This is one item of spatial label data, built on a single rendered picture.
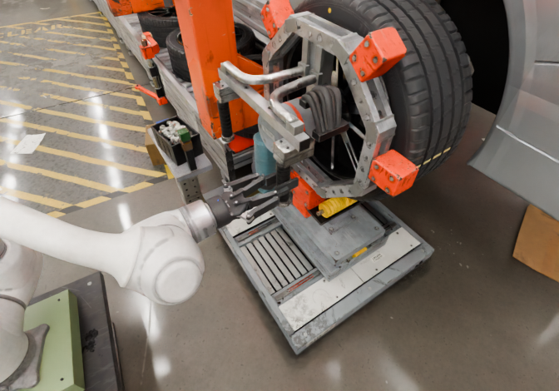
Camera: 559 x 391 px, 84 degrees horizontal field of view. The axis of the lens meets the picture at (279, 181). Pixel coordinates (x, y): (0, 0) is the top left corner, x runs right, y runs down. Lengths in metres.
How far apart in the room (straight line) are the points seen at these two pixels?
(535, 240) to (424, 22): 1.52
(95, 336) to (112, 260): 0.77
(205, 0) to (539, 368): 1.87
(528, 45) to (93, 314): 1.51
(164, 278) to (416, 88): 0.65
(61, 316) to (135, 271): 0.79
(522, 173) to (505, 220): 1.12
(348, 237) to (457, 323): 0.60
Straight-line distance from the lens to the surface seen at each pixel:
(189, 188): 1.77
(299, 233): 1.55
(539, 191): 1.08
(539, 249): 2.13
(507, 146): 1.06
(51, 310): 1.36
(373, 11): 0.86
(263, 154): 1.10
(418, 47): 0.85
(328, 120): 0.74
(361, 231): 1.50
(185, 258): 0.52
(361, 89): 0.78
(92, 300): 1.39
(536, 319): 1.88
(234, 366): 1.46
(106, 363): 1.27
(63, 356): 1.26
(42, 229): 0.61
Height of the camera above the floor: 1.41
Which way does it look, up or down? 46 degrees down
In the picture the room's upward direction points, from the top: straight up
